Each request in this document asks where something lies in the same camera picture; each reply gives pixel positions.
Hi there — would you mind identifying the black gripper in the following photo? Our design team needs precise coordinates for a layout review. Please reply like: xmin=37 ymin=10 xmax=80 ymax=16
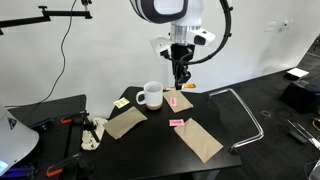
xmin=170 ymin=43 xmax=196 ymax=91

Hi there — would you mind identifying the orange stir stick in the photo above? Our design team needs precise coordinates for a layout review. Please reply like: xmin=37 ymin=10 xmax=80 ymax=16
xmin=164 ymin=83 xmax=197 ymax=91

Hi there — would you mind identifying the white ceramic mug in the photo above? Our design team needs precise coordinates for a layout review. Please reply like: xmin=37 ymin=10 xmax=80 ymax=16
xmin=135 ymin=81 xmax=164 ymax=111

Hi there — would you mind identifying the brown paper napkin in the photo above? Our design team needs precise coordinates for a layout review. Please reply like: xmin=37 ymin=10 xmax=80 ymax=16
xmin=162 ymin=89 xmax=194 ymax=114
xmin=173 ymin=117 xmax=224 ymax=164

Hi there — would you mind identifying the yellow sticky note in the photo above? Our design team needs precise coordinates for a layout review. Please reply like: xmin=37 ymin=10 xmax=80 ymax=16
xmin=113 ymin=97 xmax=131 ymax=110

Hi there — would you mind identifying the beige folded cloth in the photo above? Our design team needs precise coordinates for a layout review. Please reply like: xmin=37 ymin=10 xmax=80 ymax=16
xmin=102 ymin=106 xmax=148 ymax=141

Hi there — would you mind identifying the white crumpled cloth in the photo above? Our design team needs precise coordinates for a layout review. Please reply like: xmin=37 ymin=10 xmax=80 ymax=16
xmin=80 ymin=116 xmax=109 ymax=151

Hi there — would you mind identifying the flat white box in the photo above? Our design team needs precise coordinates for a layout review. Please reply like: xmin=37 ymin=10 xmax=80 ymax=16
xmin=285 ymin=67 xmax=310 ymax=80

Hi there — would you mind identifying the black equipment case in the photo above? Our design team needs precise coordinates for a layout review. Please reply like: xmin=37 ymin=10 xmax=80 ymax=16
xmin=279 ymin=80 xmax=320 ymax=115

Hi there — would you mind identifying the black clamped mounting bar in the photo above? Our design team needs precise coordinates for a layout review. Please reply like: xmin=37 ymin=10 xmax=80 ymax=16
xmin=68 ymin=113 xmax=88 ymax=168

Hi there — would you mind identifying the silver tripod stand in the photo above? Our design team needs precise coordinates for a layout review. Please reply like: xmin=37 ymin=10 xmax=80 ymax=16
xmin=276 ymin=111 xmax=320 ymax=151

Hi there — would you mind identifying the dark bar clamp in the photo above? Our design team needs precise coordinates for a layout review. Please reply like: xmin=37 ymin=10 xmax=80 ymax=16
xmin=28 ymin=117 xmax=55 ymax=132

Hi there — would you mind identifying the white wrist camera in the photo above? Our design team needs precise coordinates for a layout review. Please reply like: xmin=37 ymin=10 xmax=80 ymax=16
xmin=148 ymin=35 xmax=172 ymax=56

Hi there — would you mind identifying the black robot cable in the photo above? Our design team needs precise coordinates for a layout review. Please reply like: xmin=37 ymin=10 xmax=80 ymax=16
xmin=160 ymin=0 xmax=234 ymax=66

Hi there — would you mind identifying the thin grey cable loop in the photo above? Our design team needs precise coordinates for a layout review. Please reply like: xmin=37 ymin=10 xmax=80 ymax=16
xmin=260 ymin=109 xmax=272 ymax=120

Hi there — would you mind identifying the chrome tube table handle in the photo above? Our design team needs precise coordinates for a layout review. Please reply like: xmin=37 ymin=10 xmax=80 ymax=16
xmin=208 ymin=87 xmax=265 ymax=152

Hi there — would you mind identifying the orange handled black clamp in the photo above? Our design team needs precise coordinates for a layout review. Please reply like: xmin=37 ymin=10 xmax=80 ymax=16
xmin=46 ymin=152 xmax=84 ymax=178
xmin=60 ymin=111 xmax=90 ymax=125

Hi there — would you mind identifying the thin black hanging cable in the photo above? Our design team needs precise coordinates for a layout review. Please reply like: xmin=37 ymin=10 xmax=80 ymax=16
xmin=4 ymin=0 xmax=79 ymax=109

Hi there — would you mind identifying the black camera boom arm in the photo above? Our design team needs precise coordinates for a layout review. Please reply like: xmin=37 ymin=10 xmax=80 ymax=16
xmin=0 ymin=0 xmax=93 ymax=35

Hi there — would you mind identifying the yellow cable bundle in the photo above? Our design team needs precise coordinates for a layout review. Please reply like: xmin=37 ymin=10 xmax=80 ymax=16
xmin=311 ymin=117 xmax=320 ymax=132

